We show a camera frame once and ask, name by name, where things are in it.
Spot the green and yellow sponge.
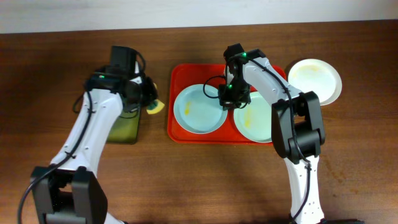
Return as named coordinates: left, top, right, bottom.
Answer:
left=144, top=82, right=165, bottom=114

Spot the light green plate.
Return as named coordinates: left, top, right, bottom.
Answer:
left=233, top=91, right=272, bottom=143

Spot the light blue plate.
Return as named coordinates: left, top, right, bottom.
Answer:
left=173, top=84, right=228, bottom=134

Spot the white plate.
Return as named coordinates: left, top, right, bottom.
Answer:
left=288, top=58, right=343, bottom=106

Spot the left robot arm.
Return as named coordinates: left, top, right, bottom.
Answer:
left=17, top=46, right=164, bottom=224

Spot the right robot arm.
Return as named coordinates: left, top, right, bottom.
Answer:
left=218, top=44, right=326, bottom=223

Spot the black tray with green liquid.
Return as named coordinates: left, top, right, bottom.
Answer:
left=106, top=108, right=141, bottom=144

